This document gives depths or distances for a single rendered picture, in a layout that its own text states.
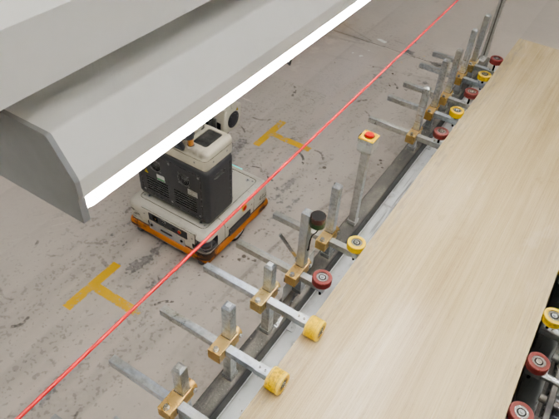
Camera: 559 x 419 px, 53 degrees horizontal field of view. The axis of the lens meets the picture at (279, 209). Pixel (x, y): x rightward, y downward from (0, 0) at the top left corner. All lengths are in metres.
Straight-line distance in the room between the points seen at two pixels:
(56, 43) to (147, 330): 2.85
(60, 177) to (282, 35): 0.29
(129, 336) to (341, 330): 1.45
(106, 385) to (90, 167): 2.66
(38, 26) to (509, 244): 2.37
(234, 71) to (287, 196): 3.37
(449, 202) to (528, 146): 0.70
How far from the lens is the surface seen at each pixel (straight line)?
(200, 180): 3.07
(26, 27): 0.41
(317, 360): 2.03
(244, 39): 0.58
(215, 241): 3.36
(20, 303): 3.51
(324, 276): 2.25
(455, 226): 2.60
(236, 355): 1.96
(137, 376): 1.95
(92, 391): 3.08
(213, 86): 0.54
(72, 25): 0.43
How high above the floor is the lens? 2.63
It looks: 44 degrees down
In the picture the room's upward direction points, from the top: 4 degrees clockwise
